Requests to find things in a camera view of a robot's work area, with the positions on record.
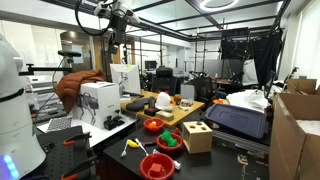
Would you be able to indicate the clear glass container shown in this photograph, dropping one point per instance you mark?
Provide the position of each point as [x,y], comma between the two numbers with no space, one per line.
[186,104]

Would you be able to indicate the large cardboard box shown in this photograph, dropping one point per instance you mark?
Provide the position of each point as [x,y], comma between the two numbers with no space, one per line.
[286,146]

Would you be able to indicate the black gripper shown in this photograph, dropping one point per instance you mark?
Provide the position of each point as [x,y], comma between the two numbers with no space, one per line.
[118,30]

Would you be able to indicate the flat brown labelled box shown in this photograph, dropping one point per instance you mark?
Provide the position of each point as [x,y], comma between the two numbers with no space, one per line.
[165,116]

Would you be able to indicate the green plastic toy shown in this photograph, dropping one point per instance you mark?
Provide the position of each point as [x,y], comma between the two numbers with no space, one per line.
[168,140]

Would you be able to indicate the black perforated mounting board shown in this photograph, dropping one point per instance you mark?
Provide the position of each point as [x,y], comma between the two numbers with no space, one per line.
[56,156]

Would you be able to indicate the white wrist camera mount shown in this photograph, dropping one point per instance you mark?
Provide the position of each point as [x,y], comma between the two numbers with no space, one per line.
[101,9]

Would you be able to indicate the black office chair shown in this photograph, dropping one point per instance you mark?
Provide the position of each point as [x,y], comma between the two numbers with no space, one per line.
[165,81]
[203,88]

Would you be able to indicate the black camera stand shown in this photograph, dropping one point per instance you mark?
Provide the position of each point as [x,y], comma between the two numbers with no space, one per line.
[50,69]

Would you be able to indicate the grey perforated plate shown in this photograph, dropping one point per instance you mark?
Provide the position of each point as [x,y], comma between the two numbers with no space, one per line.
[59,124]

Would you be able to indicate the black curtain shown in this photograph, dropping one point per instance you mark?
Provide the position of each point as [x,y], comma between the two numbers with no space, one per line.
[263,56]

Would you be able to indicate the dark plastic bin lid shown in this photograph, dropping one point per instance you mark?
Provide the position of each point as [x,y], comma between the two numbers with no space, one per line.
[236,120]

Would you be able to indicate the black box red label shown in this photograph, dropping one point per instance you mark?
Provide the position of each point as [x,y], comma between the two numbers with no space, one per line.
[151,111]

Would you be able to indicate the grey rectangular box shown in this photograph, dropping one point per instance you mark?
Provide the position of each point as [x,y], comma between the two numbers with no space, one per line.
[187,91]

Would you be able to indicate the white blue packet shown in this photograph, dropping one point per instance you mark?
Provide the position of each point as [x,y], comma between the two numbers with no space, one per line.
[177,165]

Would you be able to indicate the small white ball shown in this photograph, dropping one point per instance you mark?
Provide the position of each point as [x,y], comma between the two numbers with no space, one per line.
[153,122]

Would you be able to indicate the brown puffer jacket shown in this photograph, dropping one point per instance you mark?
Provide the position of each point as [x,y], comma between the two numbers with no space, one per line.
[71,88]

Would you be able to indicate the black lit monitor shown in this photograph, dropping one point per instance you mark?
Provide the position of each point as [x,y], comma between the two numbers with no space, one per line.
[270,85]

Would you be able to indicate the small orange ball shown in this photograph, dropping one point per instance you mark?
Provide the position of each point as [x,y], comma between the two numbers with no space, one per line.
[152,126]

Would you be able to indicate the orange black clamp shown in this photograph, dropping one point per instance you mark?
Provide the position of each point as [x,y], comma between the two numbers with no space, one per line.
[80,166]
[78,137]

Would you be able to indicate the small open cardboard box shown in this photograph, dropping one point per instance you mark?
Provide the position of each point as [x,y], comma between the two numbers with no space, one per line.
[301,86]

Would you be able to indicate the white paper pile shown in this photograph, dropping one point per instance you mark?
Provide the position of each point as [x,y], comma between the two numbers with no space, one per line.
[248,98]

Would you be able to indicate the white box robot dog print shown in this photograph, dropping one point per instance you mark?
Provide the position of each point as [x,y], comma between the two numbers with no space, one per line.
[100,106]

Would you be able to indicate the wooden shape sorter box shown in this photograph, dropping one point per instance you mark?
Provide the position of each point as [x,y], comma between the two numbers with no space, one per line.
[196,140]

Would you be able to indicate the black cylindrical speaker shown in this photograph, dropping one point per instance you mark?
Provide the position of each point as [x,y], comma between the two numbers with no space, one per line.
[151,101]

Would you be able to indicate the orange bowl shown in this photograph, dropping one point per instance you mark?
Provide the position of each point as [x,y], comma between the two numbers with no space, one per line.
[220,101]

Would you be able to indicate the white packing foam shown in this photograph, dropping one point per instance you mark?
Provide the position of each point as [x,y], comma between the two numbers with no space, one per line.
[310,126]

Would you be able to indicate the black joystick controller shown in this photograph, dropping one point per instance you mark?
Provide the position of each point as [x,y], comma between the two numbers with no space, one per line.
[111,123]

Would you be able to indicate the light wooden desk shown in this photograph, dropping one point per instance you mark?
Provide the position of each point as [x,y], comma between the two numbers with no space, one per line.
[181,115]

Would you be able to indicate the brown ball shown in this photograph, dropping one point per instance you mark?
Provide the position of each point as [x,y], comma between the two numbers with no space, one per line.
[177,98]

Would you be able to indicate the red square block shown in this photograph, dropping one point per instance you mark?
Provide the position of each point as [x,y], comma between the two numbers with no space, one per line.
[155,170]

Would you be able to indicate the small red cube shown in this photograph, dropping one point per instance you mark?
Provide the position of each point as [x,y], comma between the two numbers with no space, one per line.
[177,131]

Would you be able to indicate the white plush chicken toy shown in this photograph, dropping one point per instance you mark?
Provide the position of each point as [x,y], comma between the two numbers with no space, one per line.
[164,101]

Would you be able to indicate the red plastic bowl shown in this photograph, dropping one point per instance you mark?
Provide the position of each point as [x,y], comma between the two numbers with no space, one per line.
[170,149]
[144,168]
[153,130]

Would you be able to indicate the black rounded pouch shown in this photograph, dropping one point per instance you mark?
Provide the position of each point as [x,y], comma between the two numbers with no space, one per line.
[136,106]

